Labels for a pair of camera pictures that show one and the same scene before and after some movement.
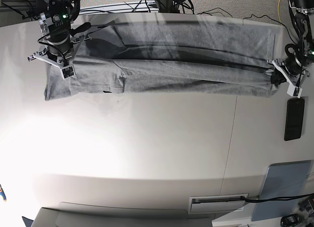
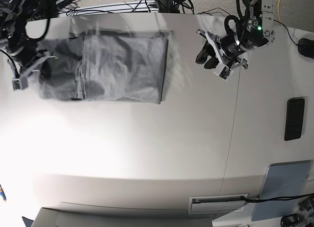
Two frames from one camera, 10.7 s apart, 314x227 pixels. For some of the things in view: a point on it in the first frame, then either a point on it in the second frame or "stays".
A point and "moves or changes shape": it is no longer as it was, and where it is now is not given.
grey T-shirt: x=213 y=59 moves or changes shape
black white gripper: x=294 y=67 → x=230 y=46
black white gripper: x=59 y=43 → x=23 y=49
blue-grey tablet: x=287 y=179 stays
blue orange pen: x=2 y=193 stays
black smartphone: x=294 y=119 stays
